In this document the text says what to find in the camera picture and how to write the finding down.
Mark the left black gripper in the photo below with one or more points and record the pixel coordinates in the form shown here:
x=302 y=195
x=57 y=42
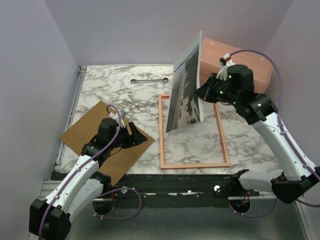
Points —
x=137 y=137

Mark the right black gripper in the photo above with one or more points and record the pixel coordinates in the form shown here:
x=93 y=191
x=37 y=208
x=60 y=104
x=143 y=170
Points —
x=203 y=92

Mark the landscape photo print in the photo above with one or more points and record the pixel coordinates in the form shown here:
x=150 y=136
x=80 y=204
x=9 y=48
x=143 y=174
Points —
x=185 y=108

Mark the brown cardboard backing board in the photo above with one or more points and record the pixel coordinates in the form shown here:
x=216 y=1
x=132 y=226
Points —
x=86 y=128

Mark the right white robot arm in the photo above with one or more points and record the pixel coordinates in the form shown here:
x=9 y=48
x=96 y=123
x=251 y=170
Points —
x=299 y=173

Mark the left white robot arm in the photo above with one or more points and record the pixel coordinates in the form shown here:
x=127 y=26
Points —
x=97 y=184

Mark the silver ratchet wrench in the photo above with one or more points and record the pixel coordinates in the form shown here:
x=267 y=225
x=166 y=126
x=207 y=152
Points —
x=158 y=80

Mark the pink plastic storage box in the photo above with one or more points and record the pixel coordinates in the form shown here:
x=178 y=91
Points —
x=212 y=51

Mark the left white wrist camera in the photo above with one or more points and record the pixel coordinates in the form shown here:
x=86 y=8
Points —
x=116 y=117

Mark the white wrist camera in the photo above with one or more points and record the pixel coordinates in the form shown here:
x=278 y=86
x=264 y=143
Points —
x=225 y=62
x=116 y=117

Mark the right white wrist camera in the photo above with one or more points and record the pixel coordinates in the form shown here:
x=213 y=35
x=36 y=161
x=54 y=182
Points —
x=225 y=62

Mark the aluminium frame rail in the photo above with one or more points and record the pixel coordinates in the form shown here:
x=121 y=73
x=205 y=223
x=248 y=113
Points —
x=49 y=219

